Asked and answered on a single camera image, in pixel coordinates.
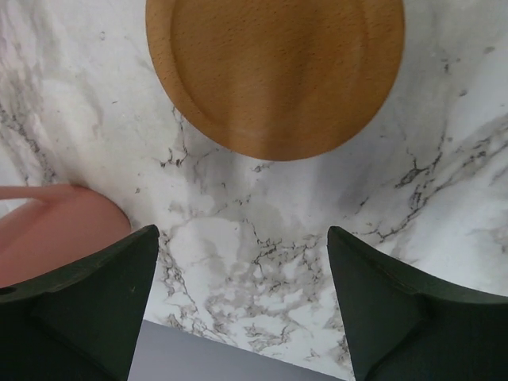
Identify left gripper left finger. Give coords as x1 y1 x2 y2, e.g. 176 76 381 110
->
1 225 160 380

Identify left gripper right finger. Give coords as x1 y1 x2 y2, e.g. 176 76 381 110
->
327 227 507 380

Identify pink mug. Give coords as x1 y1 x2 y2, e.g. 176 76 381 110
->
1 184 132 287

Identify lower wooden coaster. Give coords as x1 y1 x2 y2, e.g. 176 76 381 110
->
145 0 406 161

